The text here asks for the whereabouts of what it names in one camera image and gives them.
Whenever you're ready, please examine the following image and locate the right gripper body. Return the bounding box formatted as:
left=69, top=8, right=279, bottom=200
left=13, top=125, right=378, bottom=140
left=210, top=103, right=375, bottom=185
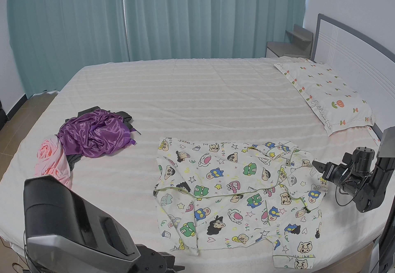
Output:
left=321, top=161, right=346, bottom=187

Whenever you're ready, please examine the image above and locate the white printed pyjama top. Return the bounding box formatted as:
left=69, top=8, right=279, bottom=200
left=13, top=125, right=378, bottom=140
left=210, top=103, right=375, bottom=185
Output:
left=153, top=137, right=326, bottom=271

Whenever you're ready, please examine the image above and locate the bed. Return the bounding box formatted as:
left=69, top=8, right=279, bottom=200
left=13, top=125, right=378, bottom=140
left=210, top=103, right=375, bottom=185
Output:
left=0, top=13, right=395, bottom=273

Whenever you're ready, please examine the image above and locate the white printed pillow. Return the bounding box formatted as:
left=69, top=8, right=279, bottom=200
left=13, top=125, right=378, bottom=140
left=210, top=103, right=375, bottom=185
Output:
left=274, top=60, right=375, bottom=137

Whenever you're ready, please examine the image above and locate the grey bedside table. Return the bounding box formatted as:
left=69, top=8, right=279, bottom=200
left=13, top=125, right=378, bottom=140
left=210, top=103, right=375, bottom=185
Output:
left=265, top=23, right=314, bottom=59

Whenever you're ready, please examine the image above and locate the blue-green curtain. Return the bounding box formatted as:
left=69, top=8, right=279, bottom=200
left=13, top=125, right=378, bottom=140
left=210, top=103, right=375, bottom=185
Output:
left=123, top=0, right=309, bottom=61
left=7, top=0, right=130, bottom=98

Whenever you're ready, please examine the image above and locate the dark grey garment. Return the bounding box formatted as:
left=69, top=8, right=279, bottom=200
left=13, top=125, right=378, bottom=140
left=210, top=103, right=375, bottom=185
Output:
left=65, top=106, right=141, bottom=172

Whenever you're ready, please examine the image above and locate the purple satin garment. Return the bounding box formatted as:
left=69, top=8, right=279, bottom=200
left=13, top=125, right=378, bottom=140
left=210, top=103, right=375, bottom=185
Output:
left=58, top=108, right=137, bottom=159

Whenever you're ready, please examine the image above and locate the pink garment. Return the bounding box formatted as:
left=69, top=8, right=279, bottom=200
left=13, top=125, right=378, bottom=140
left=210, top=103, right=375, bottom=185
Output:
left=35, top=135, right=73, bottom=190

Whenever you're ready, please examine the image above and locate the black cable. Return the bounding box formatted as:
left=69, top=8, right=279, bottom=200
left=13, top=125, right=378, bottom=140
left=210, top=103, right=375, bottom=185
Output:
left=335, top=184, right=360, bottom=208

